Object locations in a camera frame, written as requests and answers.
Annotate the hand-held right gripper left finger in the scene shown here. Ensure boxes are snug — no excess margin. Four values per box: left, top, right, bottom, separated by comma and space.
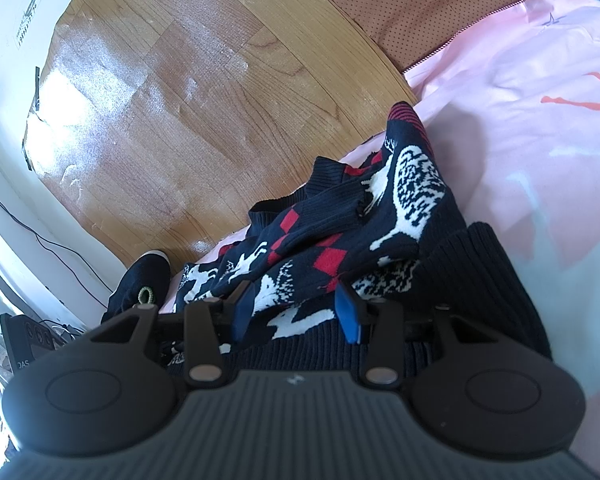
89, 281, 255, 390

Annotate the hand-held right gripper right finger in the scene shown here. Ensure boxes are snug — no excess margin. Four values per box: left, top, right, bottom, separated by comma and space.
334, 281, 502, 387

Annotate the navy reindeer pattern sweater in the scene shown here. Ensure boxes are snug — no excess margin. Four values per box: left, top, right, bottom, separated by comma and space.
167, 102, 554, 377

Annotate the folded navy and green garment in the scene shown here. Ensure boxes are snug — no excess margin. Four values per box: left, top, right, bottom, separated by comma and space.
101, 250, 172, 322

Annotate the black electronic device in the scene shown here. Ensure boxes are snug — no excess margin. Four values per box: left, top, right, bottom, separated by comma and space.
0, 313, 62, 377

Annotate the pink deer print blanket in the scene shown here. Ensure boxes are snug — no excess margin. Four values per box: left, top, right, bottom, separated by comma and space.
170, 0, 600, 480

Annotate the brown dotted cushion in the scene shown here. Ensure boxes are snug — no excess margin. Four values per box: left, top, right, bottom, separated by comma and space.
311, 0, 565, 74

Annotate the thin black cable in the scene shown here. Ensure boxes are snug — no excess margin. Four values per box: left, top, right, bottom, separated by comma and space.
0, 185, 115, 307

